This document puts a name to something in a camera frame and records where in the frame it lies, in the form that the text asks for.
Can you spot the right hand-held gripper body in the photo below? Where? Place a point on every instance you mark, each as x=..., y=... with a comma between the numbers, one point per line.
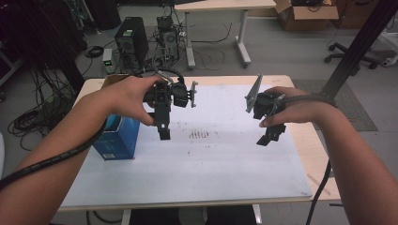
x=264, y=104

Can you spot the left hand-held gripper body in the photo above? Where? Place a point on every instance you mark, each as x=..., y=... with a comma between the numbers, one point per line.
x=178, y=95

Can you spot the blue cardboard box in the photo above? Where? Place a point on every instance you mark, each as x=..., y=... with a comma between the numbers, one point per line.
x=122, y=140

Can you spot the person's right hand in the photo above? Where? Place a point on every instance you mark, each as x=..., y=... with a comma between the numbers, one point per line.
x=300, y=108

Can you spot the person's left hand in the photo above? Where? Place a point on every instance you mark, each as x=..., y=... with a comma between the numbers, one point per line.
x=128, y=97

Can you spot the white table mat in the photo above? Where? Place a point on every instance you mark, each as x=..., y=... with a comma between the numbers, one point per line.
x=219, y=168

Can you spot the open computer tower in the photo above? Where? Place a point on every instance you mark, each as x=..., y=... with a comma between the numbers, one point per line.
x=169, y=39

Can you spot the black computer tower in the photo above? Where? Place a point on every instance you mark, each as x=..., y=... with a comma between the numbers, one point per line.
x=134, y=40

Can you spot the small white power unit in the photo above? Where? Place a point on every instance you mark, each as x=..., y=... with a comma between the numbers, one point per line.
x=107, y=61

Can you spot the grey floor mat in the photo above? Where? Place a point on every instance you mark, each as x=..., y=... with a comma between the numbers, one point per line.
x=353, y=109

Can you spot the black office chair base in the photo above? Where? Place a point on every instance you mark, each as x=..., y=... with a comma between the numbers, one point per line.
x=344, y=54

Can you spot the wooden desk with white legs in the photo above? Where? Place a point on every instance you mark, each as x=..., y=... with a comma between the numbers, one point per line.
x=219, y=4

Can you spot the open brown cardboard box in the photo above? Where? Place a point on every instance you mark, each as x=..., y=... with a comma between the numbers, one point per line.
x=309, y=15

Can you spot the dark equipment rack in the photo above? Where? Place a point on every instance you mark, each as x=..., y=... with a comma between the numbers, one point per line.
x=37, y=31

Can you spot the black metal post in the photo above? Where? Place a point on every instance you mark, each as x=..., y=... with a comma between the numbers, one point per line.
x=359, y=47

